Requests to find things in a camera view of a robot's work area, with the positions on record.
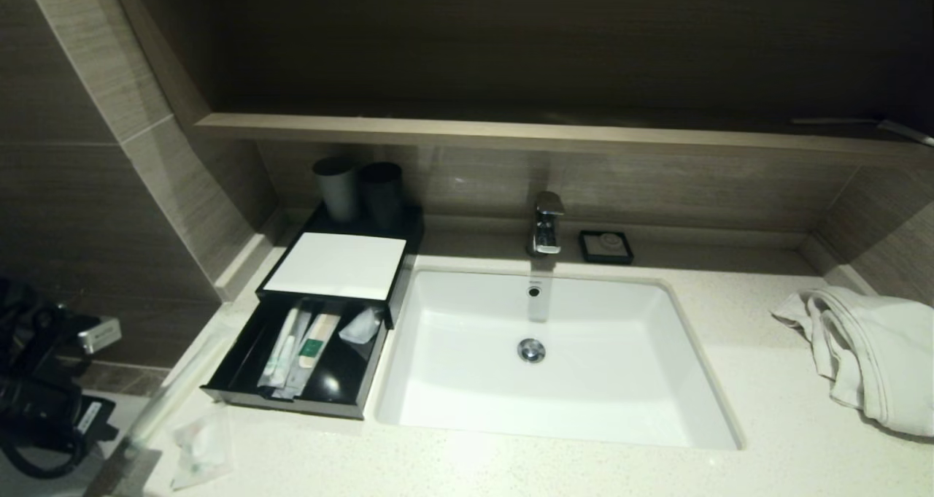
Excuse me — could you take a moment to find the black square soap dish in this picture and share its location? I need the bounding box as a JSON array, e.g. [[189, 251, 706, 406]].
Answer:
[[579, 230, 634, 266]]

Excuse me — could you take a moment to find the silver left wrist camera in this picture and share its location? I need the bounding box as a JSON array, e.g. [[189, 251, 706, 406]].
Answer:
[[79, 316, 123, 355]]

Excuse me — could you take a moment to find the black tumbler cup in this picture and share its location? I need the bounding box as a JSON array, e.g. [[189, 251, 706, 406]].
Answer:
[[358, 163, 406, 228]]

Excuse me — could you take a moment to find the comb green label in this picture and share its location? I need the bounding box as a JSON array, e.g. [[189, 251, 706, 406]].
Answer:
[[276, 311, 341, 401]]

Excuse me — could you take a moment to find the clear green-print toothbrush packet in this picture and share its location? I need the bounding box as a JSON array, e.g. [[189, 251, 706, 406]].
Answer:
[[257, 304, 301, 392]]

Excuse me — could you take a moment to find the small white wrapped packet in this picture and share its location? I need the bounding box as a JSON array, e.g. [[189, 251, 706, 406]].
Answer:
[[338, 307, 384, 346]]

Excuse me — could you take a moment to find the white ceramic sink basin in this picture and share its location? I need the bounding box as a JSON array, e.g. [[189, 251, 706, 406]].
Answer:
[[374, 266, 745, 452]]

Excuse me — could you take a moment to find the long clear plastic packet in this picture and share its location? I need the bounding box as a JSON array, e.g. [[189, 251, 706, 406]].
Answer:
[[130, 325, 234, 448]]

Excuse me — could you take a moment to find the white folded towel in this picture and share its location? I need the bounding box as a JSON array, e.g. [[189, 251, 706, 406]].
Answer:
[[770, 285, 934, 438]]

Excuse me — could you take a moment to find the chrome faucet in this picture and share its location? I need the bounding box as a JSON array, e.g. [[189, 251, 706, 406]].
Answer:
[[527, 192, 566, 257]]

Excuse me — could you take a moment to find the wooden wall shelf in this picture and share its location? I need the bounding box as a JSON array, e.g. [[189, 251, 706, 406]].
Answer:
[[196, 114, 934, 163]]

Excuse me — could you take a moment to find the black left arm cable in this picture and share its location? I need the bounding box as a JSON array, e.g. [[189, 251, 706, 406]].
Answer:
[[0, 424, 90, 481]]

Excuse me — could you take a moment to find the black box drawer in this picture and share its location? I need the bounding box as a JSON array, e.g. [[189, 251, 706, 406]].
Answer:
[[201, 298, 392, 421]]

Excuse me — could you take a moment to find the grey tumbler cup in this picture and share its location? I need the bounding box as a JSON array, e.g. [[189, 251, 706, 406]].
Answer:
[[313, 156, 360, 224]]

